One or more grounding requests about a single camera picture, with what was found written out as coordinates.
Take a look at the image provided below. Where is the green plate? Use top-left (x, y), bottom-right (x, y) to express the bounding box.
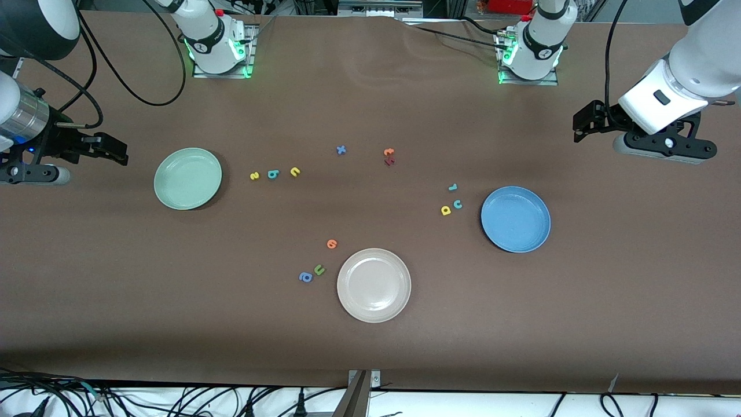
top-left (153, 147), bottom-right (223, 210)

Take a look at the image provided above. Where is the blue plate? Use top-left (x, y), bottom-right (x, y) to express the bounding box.
top-left (480, 185), bottom-right (552, 254)

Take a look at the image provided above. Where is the red box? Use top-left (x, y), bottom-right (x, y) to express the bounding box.
top-left (488, 0), bottom-right (536, 15)

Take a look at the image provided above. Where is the grey metal rack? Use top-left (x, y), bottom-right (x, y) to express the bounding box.
top-left (338, 0), bottom-right (424, 19)

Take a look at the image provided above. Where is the beige plate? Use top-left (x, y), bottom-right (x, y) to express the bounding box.
top-left (336, 248), bottom-right (412, 323)

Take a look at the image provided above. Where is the brown table cover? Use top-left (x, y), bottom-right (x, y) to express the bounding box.
top-left (0, 10), bottom-right (741, 396)

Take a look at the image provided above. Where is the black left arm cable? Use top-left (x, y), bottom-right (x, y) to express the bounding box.
top-left (604, 0), bottom-right (630, 114)

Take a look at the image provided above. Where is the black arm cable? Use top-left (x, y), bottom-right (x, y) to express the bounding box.
top-left (604, 0), bottom-right (630, 114)
top-left (57, 0), bottom-right (187, 129)

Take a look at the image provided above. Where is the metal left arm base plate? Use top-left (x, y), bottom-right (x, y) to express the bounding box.
top-left (497, 29), bottom-right (560, 86)

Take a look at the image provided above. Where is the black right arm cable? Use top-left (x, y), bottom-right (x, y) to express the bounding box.
top-left (57, 0), bottom-right (187, 129)

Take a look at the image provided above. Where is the black cable on table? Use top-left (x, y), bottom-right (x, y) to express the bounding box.
top-left (404, 16), bottom-right (510, 52)

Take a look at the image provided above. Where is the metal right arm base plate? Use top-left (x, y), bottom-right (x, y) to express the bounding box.
top-left (192, 23), bottom-right (258, 79)

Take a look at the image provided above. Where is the black looped cable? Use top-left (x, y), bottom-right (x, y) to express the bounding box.
top-left (599, 393), bottom-right (629, 417)

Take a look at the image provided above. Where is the grey metal bracket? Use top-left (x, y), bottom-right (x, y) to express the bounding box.
top-left (332, 370), bottom-right (381, 417)

